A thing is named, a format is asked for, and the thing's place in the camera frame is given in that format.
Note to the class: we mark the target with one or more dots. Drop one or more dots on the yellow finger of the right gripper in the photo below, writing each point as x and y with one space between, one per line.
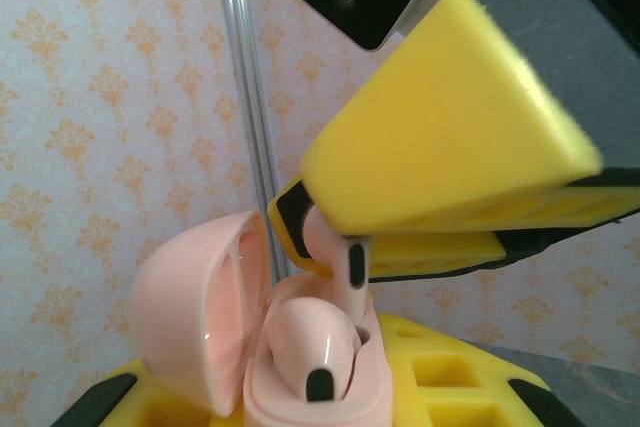
425 254
440 122

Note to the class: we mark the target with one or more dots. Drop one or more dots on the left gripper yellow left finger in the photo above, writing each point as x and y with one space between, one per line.
150 407

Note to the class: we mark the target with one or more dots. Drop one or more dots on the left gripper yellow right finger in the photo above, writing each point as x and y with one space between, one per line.
450 397

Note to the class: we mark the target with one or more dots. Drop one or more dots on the pink earbud charging case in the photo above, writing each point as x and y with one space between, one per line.
175 307

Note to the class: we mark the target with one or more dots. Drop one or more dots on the aluminium frame post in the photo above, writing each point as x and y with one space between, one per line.
246 72

